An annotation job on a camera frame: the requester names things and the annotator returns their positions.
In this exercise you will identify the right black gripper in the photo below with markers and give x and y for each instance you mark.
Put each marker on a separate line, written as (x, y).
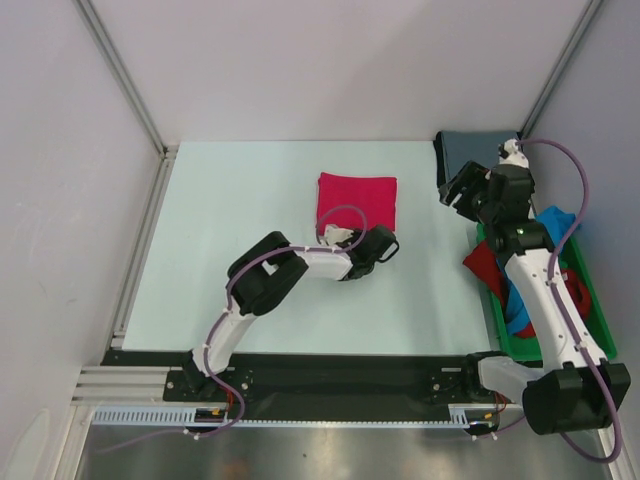
(472, 176)

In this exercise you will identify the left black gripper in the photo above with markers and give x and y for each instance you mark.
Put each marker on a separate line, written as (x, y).
(357, 234)

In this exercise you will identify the pink t shirt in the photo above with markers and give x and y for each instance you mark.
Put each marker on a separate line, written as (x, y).
(341, 199)

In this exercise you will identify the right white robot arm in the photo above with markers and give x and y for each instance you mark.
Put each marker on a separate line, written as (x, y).
(576, 388)

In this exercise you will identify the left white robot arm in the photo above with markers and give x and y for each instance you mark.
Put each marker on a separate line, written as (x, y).
(261, 279)

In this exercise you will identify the folded black t shirt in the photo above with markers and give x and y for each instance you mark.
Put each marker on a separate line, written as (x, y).
(472, 178)

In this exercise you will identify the folded grey t shirt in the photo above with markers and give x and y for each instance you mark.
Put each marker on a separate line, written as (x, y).
(455, 148)

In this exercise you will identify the dark red t shirt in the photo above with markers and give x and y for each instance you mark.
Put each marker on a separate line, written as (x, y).
(483, 264)

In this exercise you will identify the blue t shirt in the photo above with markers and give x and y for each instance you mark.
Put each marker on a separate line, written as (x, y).
(557, 223)

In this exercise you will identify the green plastic bin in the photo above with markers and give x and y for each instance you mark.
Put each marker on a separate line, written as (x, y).
(527, 350)

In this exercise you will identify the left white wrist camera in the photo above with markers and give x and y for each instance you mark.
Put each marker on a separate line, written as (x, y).
(334, 235)

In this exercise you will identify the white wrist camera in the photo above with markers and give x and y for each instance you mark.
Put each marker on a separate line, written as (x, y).
(511, 154)
(334, 235)

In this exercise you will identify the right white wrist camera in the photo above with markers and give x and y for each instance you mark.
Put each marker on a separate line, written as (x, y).
(511, 154)

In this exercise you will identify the right aluminium frame post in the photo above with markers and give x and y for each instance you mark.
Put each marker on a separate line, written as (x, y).
(569, 52)

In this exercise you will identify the aluminium frame post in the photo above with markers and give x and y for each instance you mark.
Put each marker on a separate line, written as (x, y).
(569, 52)
(120, 72)

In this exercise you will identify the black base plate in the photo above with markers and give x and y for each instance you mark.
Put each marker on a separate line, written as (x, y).
(385, 411)

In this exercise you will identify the left aluminium frame post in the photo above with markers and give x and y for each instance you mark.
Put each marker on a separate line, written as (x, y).
(120, 72)

